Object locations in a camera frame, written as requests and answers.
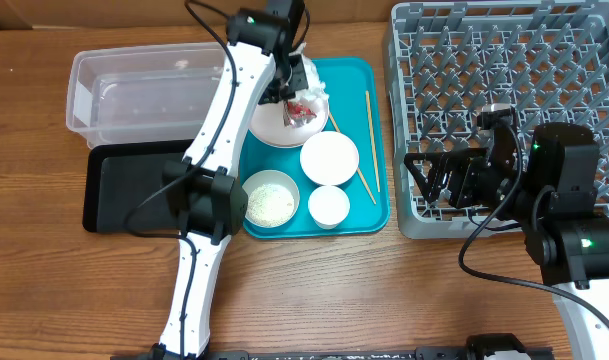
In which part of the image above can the grey bowl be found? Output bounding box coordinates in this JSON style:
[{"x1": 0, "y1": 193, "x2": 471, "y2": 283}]
[{"x1": 243, "y1": 170, "x2": 300, "y2": 225}]

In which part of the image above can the black tray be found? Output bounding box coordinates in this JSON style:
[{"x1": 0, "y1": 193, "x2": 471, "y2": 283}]
[{"x1": 81, "y1": 138, "x2": 223, "y2": 234}]

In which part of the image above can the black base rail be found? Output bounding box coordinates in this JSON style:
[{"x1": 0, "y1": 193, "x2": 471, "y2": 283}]
[{"x1": 108, "y1": 332, "x2": 555, "y2": 360}]

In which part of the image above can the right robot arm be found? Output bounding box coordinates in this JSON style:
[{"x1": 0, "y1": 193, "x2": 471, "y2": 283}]
[{"x1": 404, "y1": 121, "x2": 609, "y2": 359}]

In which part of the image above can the small white cup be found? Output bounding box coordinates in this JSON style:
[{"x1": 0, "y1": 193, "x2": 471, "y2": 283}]
[{"x1": 308, "y1": 186, "x2": 350, "y2": 230}]

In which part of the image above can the clear plastic bin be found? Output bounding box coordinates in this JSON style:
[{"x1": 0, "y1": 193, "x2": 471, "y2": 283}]
[{"x1": 66, "y1": 43, "x2": 225, "y2": 148}]

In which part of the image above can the red snack wrapper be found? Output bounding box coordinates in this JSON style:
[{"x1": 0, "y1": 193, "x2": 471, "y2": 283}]
[{"x1": 283, "y1": 100, "x2": 317, "y2": 128}]

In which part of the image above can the grey dish rack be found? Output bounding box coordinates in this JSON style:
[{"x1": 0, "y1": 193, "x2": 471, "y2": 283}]
[{"x1": 383, "y1": 1, "x2": 609, "y2": 239}]

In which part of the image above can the wooden chopstick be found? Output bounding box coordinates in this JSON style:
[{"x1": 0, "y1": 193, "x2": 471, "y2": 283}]
[
  {"x1": 365, "y1": 90, "x2": 381, "y2": 193},
  {"x1": 329, "y1": 111, "x2": 377, "y2": 205}
]

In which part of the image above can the large white plate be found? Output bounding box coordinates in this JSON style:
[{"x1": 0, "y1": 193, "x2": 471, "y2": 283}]
[{"x1": 249, "y1": 99, "x2": 329, "y2": 148}]

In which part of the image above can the white napkin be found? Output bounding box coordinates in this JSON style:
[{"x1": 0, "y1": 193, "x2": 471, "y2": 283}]
[{"x1": 287, "y1": 42, "x2": 329, "y2": 109}]

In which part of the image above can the white rice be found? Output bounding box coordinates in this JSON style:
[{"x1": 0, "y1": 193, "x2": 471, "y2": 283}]
[{"x1": 246, "y1": 184, "x2": 296, "y2": 228}]

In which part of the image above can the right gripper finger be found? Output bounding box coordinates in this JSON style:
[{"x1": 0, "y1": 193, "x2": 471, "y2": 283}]
[
  {"x1": 416, "y1": 169, "x2": 451, "y2": 202},
  {"x1": 403, "y1": 148, "x2": 486, "y2": 185}
]

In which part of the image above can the white bowl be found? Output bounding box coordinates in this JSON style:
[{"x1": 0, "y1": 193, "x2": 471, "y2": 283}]
[{"x1": 300, "y1": 131, "x2": 360, "y2": 186}]

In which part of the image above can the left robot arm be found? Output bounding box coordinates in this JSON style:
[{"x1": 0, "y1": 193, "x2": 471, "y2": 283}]
[{"x1": 150, "y1": 1, "x2": 310, "y2": 359}]

